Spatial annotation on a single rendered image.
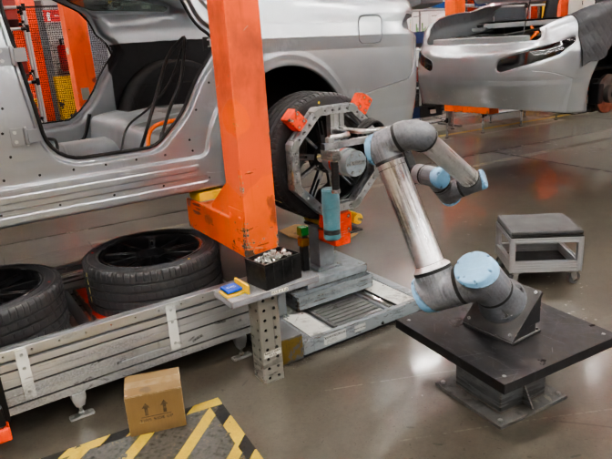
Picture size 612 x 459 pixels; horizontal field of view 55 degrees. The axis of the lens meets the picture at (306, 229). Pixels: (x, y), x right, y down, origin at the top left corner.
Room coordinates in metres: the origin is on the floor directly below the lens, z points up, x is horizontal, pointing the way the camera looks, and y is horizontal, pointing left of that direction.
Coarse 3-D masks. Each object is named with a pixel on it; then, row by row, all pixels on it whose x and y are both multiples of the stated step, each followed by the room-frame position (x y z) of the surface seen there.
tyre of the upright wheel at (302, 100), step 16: (288, 96) 3.13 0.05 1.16; (304, 96) 3.02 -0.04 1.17; (320, 96) 2.99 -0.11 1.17; (336, 96) 3.05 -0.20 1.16; (272, 112) 3.03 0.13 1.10; (304, 112) 2.94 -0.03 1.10; (272, 128) 2.92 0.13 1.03; (288, 128) 2.89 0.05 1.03; (272, 144) 2.86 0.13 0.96; (272, 160) 2.85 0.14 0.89; (288, 192) 2.87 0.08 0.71; (288, 208) 2.92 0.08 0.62; (304, 208) 2.92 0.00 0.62
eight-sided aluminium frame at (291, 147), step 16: (320, 112) 2.88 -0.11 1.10; (336, 112) 2.94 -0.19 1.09; (352, 112) 2.99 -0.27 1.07; (304, 128) 2.84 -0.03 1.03; (288, 144) 2.82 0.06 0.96; (288, 160) 2.83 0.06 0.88; (368, 160) 3.10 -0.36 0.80; (288, 176) 2.84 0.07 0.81; (368, 176) 3.06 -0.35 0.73; (304, 192) 2.83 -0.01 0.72; (352, 192) 3.05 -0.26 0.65; (320, 208) 2.88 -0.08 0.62; (352, 208) 2.98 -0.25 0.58
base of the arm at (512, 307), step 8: (512, 280) 2.08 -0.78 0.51; (512, 288) 2.03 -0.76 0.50; (520, 288) 2.08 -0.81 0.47; (512, 296) 2.02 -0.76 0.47; (520, 296) 2.04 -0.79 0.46; (480, 304) 2.06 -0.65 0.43; (504, 304) 2.01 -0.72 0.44; (512, 304) 2.02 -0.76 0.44; (520, 304) 2.02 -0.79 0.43; (488, 312) 2.05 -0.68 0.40; (496, 312) 2.02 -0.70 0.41; (504, 312) 2.03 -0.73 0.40; (512, 312) 2.01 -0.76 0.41; (520, 312) 2.02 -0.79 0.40; (488, 320) 2.07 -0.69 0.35; (496, 320) 2.04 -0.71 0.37; (504, 320) 2.02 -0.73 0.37
